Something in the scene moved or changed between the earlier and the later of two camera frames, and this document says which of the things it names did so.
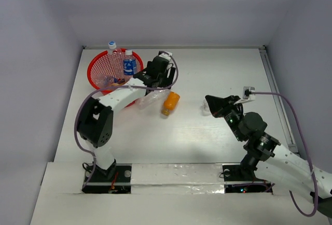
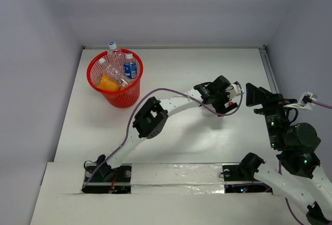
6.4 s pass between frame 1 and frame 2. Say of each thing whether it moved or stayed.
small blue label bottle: moved
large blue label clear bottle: stayed
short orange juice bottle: moved
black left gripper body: moved
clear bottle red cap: moved
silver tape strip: stayed
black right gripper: moved
